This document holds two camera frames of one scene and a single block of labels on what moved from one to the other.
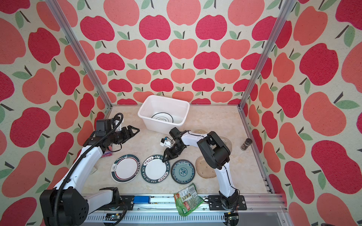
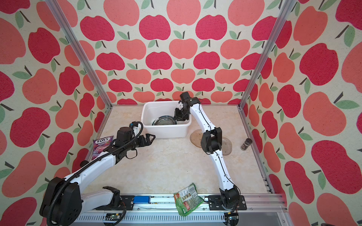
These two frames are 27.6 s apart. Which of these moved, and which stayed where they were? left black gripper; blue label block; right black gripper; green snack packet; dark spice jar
Moved: left black gripper; right black gripper
Stayed: dark spice jar; blue label block; green snack packet
